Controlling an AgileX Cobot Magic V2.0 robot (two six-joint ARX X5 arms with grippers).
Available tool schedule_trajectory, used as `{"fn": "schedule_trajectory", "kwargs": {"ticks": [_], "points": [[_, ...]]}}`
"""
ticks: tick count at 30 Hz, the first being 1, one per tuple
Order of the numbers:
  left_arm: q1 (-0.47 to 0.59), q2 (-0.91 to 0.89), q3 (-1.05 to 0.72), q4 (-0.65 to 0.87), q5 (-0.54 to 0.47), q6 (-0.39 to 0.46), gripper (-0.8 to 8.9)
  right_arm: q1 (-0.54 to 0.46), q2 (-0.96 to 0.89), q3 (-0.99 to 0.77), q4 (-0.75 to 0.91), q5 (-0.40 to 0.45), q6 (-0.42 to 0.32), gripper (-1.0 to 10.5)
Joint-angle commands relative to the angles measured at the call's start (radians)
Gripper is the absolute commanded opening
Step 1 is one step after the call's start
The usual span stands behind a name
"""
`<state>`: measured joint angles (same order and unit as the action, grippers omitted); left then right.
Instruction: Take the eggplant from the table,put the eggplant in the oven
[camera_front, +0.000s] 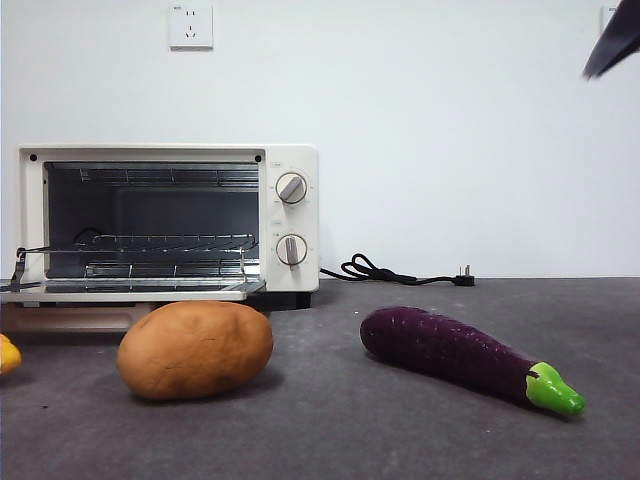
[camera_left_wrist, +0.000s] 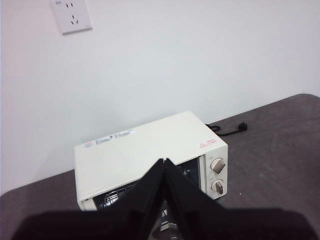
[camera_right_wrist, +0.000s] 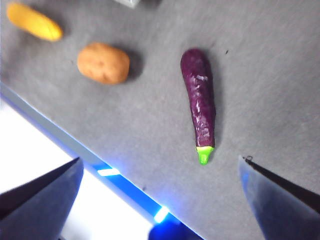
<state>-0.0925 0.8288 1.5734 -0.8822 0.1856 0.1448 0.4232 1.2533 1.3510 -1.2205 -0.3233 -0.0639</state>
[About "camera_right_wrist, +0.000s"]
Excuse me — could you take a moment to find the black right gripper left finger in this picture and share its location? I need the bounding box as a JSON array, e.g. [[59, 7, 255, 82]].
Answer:
[[0, 156, 85, 240]]

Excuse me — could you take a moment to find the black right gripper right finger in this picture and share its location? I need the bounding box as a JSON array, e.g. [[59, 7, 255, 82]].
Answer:
[[237, 154, 320, 240]]

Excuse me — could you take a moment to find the purple eggplant green stem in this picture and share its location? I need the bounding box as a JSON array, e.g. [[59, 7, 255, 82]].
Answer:
[[180, 48, 217, 166]]

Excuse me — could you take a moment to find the glass oven door brown handle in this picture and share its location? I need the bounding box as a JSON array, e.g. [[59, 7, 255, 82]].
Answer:
[[112, 0, 141, 10]]

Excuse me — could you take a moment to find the brown potato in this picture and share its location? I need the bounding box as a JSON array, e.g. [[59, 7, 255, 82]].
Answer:
[[76, 41, 131, 85]]

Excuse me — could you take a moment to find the yellow toy vegetable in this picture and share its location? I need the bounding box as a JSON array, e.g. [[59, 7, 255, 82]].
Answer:
[[6, 1, 64, 42]]

